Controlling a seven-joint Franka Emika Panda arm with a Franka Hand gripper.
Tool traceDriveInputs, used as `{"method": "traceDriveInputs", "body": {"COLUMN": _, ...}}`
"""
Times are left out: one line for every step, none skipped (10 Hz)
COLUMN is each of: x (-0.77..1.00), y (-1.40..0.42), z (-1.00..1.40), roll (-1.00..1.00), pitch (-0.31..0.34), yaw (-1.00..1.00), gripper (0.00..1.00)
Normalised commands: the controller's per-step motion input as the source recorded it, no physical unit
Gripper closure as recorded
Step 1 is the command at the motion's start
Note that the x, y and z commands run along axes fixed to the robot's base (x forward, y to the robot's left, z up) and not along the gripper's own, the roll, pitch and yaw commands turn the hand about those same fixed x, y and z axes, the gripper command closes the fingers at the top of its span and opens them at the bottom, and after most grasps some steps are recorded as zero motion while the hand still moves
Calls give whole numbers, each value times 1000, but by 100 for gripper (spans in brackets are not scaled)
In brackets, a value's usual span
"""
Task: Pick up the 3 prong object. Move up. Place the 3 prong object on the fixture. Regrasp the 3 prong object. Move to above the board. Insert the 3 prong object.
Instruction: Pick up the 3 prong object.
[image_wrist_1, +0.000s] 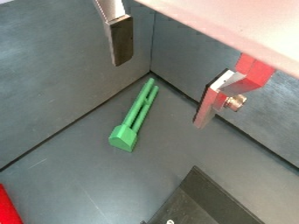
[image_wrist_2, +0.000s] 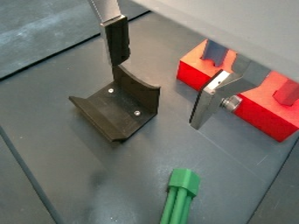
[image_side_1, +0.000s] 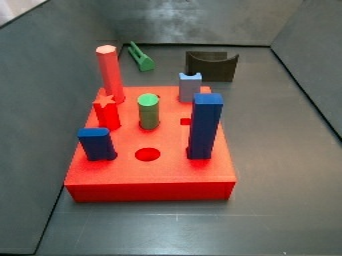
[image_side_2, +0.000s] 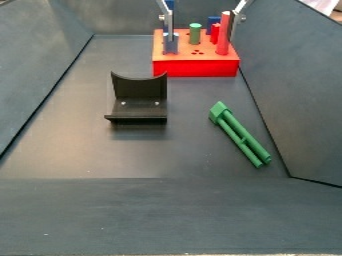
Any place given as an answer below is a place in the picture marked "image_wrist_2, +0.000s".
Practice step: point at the red peg board base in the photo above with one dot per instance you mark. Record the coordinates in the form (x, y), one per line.
(261, 108)

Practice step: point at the green three prong object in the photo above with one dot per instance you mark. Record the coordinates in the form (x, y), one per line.
(184, 189)

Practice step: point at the black curved fixture cradle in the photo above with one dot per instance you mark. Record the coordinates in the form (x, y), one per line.
(121, 107)

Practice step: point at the light blue notched peg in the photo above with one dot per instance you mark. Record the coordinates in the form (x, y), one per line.
(216, 52)

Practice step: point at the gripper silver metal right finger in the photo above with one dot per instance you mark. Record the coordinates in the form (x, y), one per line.
(248, 76)

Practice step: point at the red star peg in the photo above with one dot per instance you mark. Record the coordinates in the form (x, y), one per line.
(288, 94)

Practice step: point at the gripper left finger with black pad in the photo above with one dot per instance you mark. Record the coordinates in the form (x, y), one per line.
(114, 29)

